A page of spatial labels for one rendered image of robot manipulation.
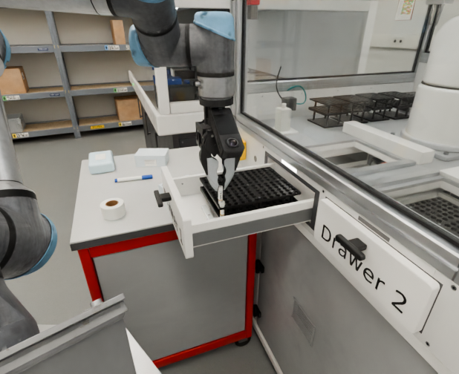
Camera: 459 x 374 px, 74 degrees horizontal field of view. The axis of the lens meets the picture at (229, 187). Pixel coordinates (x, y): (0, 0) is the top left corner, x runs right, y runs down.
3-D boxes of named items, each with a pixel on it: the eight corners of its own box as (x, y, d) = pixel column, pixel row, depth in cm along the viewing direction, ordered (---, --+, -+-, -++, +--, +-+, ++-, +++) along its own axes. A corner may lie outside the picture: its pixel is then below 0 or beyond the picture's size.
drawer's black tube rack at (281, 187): (219, 230, 74) (219, 208, 71) (200, 197, 89) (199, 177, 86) (298, 213, 81) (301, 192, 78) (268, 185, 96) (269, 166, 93)
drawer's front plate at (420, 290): (413, 335, 51) (433, 287, 46) (313, 237, 75) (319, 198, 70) (420, 332, 52) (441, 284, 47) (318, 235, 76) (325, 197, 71)
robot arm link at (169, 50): (122, -3, 52) (186, -3, 52) (139, 41, 63) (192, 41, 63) (119, 38, 50) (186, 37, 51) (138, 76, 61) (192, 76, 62)
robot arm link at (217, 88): (240, 76, 59) (200, 79, 57) (240, 100, 61) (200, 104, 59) (226, 72, 66) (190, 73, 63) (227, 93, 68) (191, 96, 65)
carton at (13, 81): (-16, 96, 343) (-25, 70, 330) (-9, 92, 369) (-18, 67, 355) (26, 93, 358) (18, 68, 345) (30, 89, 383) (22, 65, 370)
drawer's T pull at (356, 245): (359, 263, 55) (361, 257, 55) (333, 239, 61) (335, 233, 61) (376, 258, 56) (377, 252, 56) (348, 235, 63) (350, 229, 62)
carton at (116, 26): (115, 45, 375) (111, 19, 362) (113, 44, 400) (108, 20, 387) (148, 44, 389) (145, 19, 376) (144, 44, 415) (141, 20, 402)
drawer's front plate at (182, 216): (186, 260, 68) (183, 219, 62) (163, 199, 92) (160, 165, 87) (194, 258, 68) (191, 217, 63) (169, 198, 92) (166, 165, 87)
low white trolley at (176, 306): (117, 400, 118) (69, 243, 82) (112, 286, 169) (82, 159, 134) (254, 351, 136) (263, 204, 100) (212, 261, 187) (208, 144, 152)
